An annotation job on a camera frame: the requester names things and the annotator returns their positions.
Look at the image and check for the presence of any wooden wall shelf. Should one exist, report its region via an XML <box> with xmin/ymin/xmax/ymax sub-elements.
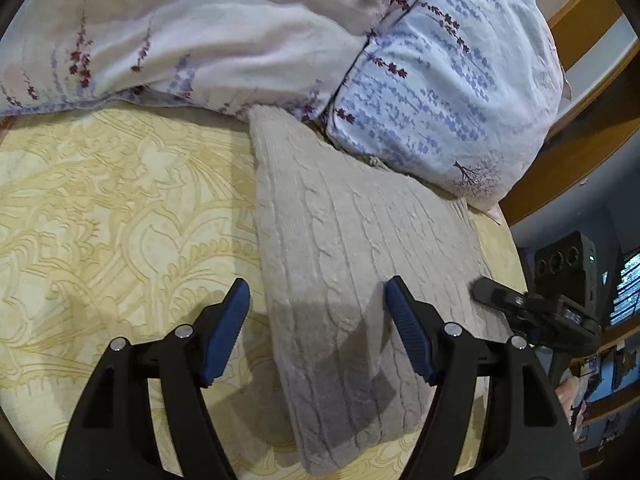
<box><xmin>573</xmin><ymin>312</ymin><xmax>639</xmax><ymax>474</ymax></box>

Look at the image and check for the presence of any person's right hand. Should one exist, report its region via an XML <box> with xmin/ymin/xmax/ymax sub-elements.
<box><xmin>555</xmin><ymin>376</ymin><xmax>587</xmax><ymax>430</ymax></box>

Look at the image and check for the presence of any barred window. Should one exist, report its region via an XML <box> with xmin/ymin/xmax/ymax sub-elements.
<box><xmin>608</xmin><ymin>250</ymin><xmax>640</xmax><ymax>326</ymax></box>

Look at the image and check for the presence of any floral tree print pillow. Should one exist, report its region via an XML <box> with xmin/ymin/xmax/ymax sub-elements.
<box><xmin>326</xmin><ymin>0</ymin><xmax>565</xmax><ymax>211</ymax></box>

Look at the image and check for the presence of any pink lavender print pillow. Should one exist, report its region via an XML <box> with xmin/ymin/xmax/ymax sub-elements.
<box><xmin>1</xmin><ymin>0</ymin><xmax>416</xmax><ymax>119</ymax></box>

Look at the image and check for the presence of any wooden headboard frame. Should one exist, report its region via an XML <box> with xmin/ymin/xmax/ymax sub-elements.
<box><xmin>500</xmin><ymin>0</ymin><xmax>639</xmax><ymax>226</ymax></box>

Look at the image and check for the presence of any grey cable-knit sweater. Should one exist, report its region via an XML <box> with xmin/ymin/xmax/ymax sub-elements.
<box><xmin>248</xmin><ymin>106</ymin><xmax>508</xmax><ymax>476</ymax></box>

